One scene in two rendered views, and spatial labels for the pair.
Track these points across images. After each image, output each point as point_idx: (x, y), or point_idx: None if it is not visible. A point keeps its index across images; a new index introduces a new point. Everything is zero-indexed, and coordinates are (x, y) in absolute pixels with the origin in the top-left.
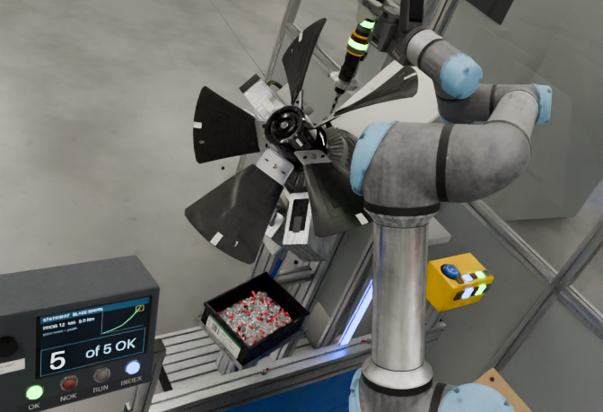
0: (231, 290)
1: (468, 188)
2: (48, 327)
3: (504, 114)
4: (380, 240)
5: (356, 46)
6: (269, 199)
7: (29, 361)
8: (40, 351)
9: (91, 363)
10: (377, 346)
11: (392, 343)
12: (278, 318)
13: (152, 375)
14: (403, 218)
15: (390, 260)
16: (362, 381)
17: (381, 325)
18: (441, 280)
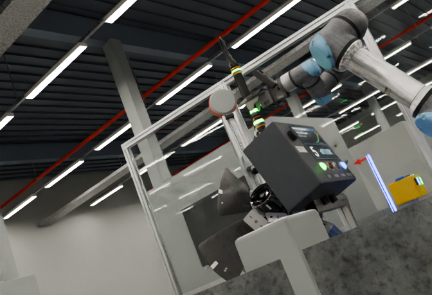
0: None
1: (359, 17)
2: (296, 132)
3: None
4: (358, 60)
5: (260, 120)
6: None
7: (305, 148)
8: (305, 144)
9: (327, 158)
10: (405, 91)
11: (407, 81)
12: None
13: (354, 218)
14: (355, 42)
15: (369, 60)
16: (420, 112)
17: (396, 81)
18: (402, 181)
